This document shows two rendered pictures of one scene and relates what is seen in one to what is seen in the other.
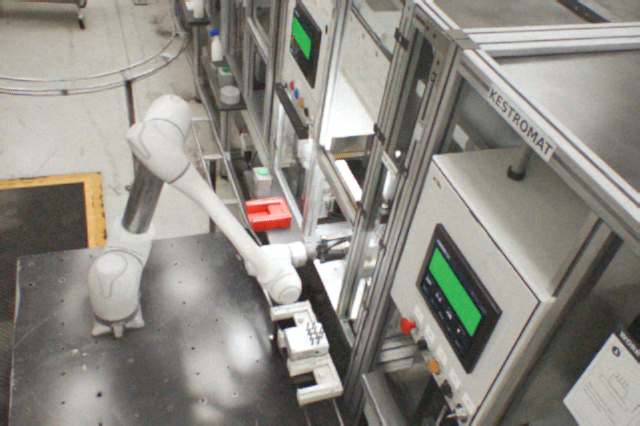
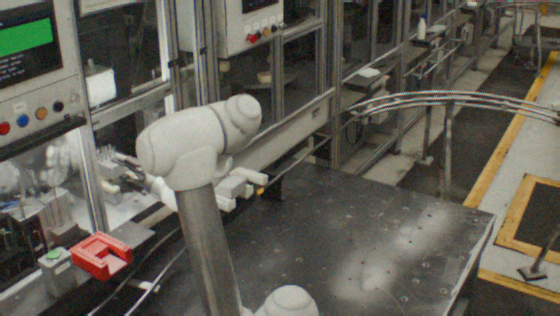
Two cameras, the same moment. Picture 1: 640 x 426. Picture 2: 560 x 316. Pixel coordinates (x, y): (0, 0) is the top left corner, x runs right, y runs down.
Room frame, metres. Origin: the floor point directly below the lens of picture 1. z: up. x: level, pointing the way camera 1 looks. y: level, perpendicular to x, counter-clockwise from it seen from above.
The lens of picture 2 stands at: (2.00, 1.68, 2.02)
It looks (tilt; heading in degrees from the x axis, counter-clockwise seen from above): 23 degrees down; 237
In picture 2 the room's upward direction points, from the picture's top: 1 degrees counter-clockwise
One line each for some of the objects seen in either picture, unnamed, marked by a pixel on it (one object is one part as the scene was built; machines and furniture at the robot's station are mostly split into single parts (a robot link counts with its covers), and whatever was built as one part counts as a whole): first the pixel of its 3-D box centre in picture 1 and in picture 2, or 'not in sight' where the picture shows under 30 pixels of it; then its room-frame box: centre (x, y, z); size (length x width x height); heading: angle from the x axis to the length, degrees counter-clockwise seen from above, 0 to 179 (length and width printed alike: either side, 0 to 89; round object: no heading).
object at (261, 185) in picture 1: (263, 183); (56, 270); (1.91, 0.25, 0.97); 0.08 x 0.08 x 0.12; 25
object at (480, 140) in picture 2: not in sight; (513, 83); (-2.92, -1.56, 0.01); 5.85 x 0.59 x 0.01; 25
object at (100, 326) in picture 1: (116, 313); not in sight; (1.34, 0.67, 0.71); 0.22 x 0.18 x 0.06; 25
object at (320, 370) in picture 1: (303, 353); (227, 199); (1.20, -0.03, 0.84); 0.36 x 0.14 x 0.10; 25
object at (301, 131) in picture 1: (291, 107); (31, 138); (1.89, 0.16, 1.37); 0.36 x 0.04 x 0.04; 25
